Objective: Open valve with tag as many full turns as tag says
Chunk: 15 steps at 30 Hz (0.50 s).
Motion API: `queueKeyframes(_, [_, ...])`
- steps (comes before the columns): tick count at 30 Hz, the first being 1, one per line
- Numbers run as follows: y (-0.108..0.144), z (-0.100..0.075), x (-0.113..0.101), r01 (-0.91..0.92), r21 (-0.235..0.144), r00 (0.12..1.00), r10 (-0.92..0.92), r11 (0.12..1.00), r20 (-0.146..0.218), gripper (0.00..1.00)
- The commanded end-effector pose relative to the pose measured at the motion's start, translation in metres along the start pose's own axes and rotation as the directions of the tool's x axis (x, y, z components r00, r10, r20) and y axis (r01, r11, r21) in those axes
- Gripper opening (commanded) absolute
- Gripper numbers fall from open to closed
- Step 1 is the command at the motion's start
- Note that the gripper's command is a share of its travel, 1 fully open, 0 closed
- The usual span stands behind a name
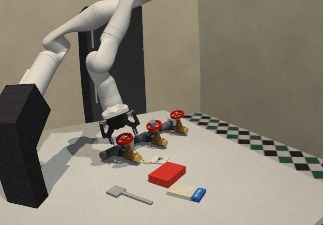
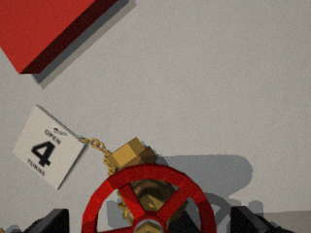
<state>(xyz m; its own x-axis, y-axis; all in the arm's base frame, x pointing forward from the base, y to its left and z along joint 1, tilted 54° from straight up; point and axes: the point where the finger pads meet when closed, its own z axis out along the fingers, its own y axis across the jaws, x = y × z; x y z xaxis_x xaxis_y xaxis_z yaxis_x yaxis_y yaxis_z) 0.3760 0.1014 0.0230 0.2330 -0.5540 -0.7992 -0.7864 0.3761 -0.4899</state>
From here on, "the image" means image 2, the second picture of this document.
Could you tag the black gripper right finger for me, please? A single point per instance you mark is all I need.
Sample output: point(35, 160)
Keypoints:
point(242, 220)

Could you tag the red rectangular block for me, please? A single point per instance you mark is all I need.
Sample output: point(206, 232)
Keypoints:
point(34, 32)

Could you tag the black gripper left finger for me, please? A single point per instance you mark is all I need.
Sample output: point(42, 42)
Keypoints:
point(57, 221)

